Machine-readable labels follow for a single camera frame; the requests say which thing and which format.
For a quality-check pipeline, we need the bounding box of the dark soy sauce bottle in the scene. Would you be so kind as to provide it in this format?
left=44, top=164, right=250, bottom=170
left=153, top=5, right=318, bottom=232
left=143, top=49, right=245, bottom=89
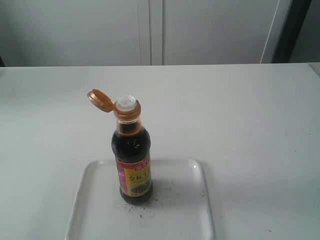
left=87, top=89, right=153, bottom=205

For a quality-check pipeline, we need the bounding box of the clear square plastic tray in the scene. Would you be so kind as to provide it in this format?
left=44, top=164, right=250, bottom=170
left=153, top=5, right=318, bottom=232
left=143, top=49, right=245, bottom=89
left=65, top=159, right=216, bottom=240

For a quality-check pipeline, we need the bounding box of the dark vertical door frame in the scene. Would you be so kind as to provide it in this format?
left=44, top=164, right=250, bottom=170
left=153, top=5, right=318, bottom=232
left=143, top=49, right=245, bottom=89
left=271, top=0, right=312, bottom=64

